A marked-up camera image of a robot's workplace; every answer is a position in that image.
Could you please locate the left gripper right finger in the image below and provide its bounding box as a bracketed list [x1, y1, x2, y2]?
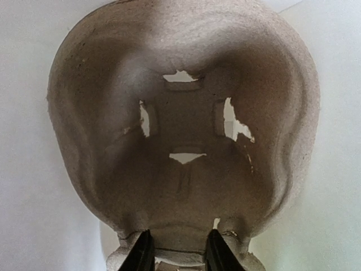
[205, 229, 244, 271]

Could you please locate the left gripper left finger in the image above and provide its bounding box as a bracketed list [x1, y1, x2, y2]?
[120, 230, 155, 271]

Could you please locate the beige paper bag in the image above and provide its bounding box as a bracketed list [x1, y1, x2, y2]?
[1, 1, 360, 270]

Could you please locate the brown cardboard cup carrier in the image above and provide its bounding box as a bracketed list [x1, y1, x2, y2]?
[47, 1, 320, 270]

